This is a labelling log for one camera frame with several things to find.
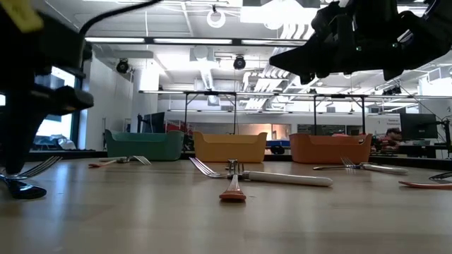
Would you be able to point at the teal green plastic bin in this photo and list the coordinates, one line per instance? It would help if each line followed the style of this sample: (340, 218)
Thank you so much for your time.
(144, 148)

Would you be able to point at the black round ceiling camera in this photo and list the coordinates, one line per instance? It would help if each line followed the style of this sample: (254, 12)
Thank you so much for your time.
(122, 66)
(239, 63)

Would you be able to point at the slim silver metal utensil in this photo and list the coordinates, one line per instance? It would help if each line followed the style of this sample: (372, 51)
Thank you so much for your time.
(321, 168)

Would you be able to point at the person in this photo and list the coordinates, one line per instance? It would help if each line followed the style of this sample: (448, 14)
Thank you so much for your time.
(392, 135)

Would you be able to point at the yellow tag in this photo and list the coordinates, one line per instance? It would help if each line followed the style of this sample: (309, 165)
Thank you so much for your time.
(17, 14)

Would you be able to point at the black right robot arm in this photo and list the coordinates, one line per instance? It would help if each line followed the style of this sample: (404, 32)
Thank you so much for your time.
(431, 39)

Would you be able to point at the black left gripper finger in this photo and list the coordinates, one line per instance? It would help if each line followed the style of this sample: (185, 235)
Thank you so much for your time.
(21, 141)

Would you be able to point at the black computer monitor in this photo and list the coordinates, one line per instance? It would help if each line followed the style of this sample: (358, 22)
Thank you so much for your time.
(155, 122)
(418, 126)

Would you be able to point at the long ceiling light strip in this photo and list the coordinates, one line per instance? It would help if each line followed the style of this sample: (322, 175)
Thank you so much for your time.
(190, 41)

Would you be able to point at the black spoon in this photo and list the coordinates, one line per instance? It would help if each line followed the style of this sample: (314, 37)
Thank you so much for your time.
(24, 192)

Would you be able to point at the yellow plastic bin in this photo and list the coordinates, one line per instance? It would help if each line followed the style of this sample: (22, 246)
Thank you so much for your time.
(229, 148)

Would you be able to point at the blue background crate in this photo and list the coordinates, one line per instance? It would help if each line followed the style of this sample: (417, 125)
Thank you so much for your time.
(279, 143)

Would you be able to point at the orange-red plastic bin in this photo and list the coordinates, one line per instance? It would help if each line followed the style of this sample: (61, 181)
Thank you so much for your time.
(328, 150)

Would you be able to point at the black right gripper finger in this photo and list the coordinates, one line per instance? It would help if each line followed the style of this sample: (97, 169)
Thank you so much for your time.
(310, 61)

